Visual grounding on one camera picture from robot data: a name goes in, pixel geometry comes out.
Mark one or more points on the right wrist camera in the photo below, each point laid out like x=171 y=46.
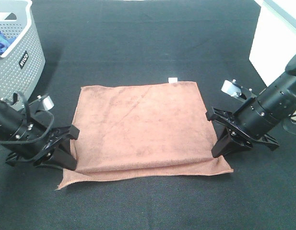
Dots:
x=231 y=89

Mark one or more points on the black table mat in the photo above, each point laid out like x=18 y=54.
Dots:
x=113 y=43

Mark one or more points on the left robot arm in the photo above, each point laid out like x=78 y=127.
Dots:
x=26 y=129

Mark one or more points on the grey perforated laundry basket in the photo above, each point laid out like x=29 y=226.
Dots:
x=21 y=65

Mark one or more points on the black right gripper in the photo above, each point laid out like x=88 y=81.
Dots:
x=249 y=124

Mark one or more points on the white box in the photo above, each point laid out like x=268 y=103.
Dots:
x=274 y=41

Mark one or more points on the brown microfibre towel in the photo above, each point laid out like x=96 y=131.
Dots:
x=137 y=131

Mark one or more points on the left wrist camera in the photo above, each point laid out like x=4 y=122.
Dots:
x=47 y=103

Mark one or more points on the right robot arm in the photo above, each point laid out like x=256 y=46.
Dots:
x=279 y=98

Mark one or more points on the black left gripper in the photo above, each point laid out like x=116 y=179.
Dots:
x=31 y=137

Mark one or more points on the blue towel in basket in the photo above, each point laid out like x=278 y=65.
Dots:
x=4 y=43

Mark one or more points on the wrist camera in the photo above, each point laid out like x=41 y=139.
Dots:
x=231 y=89
x=47 y=103

